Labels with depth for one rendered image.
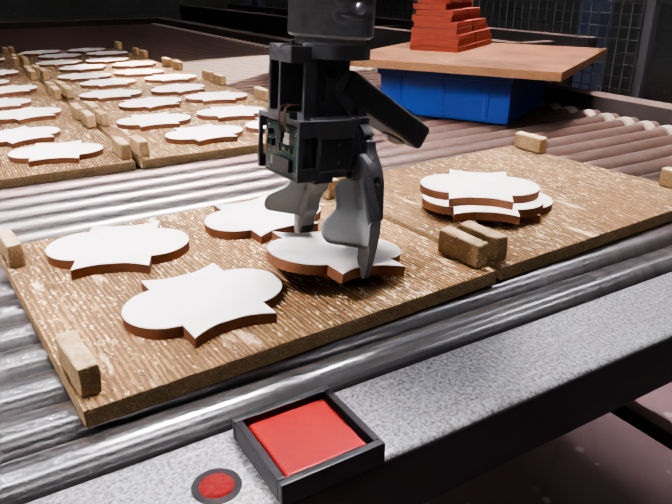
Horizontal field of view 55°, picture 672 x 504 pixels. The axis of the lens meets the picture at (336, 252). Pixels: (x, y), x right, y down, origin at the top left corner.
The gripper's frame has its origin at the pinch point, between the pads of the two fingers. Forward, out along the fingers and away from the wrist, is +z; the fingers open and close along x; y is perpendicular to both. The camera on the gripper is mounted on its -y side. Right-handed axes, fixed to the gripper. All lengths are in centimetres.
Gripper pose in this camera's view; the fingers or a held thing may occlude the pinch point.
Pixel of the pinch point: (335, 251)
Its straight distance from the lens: 65.0
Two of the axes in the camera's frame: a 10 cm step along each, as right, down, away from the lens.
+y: -8.2, 1.5, -5.5
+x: 5.7, 3.2, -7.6
